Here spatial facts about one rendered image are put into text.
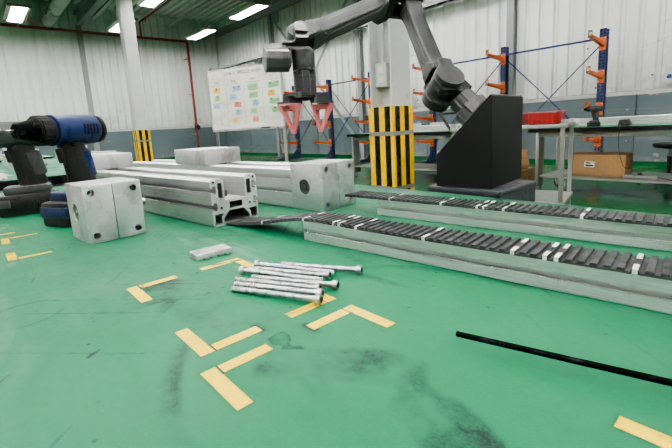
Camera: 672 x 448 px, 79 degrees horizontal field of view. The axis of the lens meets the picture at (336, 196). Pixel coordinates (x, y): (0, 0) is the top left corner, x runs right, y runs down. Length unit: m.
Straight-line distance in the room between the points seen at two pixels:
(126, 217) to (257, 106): 5.97
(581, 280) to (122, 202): 0.67
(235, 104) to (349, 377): 6.74
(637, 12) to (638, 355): 8.03
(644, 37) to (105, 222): 7.99
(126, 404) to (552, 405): 0.26
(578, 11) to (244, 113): 5.85
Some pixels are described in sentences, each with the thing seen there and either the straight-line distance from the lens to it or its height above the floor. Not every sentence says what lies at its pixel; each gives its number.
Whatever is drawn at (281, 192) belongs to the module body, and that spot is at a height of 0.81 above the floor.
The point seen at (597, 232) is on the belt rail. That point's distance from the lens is 0.63.
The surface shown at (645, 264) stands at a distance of 0.46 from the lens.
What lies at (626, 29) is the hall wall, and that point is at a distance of 8.31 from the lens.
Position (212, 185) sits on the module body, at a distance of 0.75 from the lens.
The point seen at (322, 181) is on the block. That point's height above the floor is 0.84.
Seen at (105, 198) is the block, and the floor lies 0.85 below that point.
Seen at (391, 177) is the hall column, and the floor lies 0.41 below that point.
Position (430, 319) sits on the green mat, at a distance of 0.37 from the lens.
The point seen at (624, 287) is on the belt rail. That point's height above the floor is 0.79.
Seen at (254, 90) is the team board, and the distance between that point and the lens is 6.72.
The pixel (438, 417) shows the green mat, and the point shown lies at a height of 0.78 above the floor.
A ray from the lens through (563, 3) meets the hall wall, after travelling 8.69.
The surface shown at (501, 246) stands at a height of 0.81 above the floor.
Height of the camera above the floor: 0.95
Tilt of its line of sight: 10 degrees down
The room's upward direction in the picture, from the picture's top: 3 degrees counter-clockwise
